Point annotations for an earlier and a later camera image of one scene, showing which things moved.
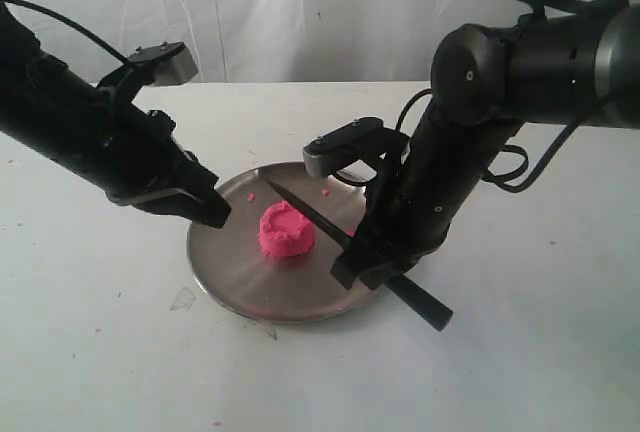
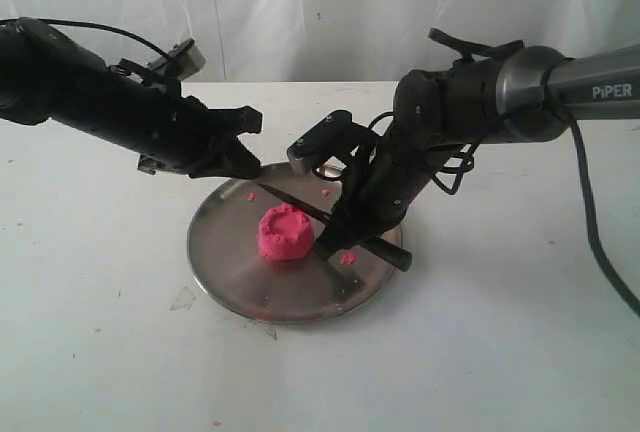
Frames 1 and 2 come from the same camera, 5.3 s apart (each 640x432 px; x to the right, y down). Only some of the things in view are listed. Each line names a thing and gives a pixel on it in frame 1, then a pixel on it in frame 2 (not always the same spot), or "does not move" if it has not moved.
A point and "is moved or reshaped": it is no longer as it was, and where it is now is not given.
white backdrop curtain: x=302 y=17 does not move
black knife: x=416 y=304 is moved or reshaped
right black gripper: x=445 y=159 -> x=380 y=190
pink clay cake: x=284 y=232 does not move
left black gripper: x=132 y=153 -> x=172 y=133
